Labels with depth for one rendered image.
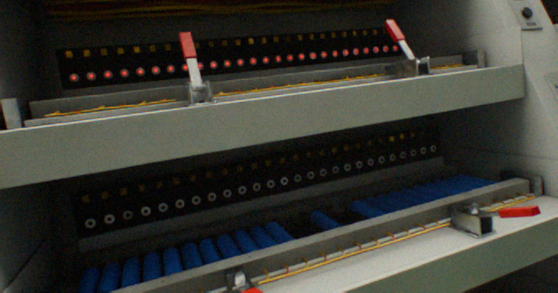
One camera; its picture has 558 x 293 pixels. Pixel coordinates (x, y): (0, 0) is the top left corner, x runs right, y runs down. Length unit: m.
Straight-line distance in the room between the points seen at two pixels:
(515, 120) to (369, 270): 0.33
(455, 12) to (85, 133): 0.55
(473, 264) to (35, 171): 0.42
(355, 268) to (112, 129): 0.26
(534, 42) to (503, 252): 0.30
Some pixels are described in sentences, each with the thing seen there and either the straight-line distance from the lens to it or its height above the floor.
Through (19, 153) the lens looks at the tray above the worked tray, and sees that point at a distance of 0.35.
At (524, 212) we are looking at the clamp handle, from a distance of 0.41.
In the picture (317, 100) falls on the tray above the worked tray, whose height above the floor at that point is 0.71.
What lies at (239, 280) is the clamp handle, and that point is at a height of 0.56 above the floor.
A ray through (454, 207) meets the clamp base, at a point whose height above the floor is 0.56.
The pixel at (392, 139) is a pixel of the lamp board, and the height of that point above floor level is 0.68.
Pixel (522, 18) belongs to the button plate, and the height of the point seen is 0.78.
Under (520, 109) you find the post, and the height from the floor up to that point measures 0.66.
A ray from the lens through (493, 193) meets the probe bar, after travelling 0.53.
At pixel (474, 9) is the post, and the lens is 0.63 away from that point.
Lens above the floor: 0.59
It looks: 15 degrees up
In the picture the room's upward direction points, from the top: 15 degrees counter-clockwise
